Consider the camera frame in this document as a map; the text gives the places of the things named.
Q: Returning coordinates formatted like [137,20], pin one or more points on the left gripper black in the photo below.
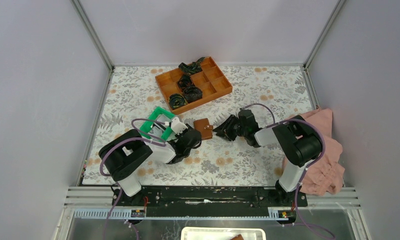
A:
[178,136]

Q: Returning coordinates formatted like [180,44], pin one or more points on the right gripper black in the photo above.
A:
[225,129]

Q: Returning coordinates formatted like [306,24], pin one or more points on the brown leather card holder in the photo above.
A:
[204,127]

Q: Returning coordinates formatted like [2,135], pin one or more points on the green plastic card box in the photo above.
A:
[154,125]

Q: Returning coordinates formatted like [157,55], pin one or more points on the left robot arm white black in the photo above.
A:
[121,158]

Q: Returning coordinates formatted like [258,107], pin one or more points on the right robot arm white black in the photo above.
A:
[301,142]

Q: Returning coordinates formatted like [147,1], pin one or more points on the black items in tray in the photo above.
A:
[190,92]

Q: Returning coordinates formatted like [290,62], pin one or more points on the orange wooden compartment tray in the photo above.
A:
[211,81]

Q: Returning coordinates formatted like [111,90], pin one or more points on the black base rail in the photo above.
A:
[214,202]

